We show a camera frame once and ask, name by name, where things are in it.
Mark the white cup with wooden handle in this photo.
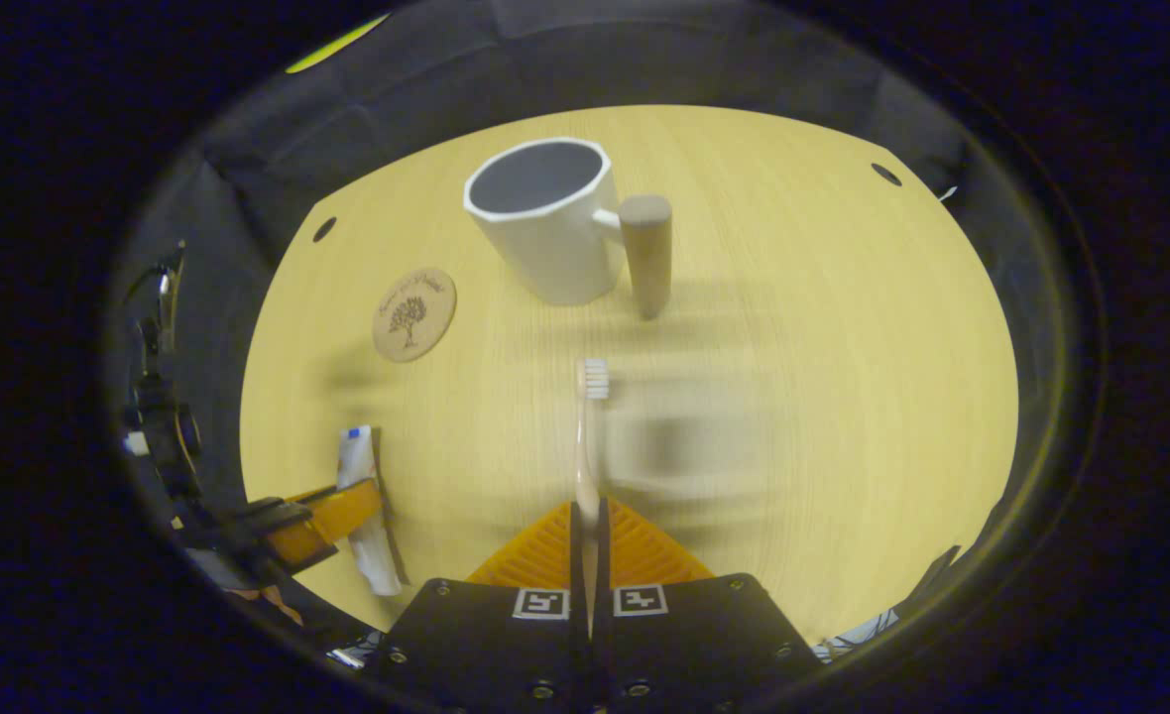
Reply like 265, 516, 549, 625
463, 137, 673, 320

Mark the round wooden coaster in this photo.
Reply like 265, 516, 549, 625
372, 268, 458, 363

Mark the beige toothbrush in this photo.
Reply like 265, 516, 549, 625
573, 357, 613, 636

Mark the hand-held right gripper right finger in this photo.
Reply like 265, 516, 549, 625
598, 499, 825, 714

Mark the white toothpaste tube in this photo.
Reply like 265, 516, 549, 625
336, 426, 407, 597

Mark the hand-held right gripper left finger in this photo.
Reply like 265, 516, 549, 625
375, 501, 587, 714

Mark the light wooden desktop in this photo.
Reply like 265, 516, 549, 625
238, 104, 1020, 646

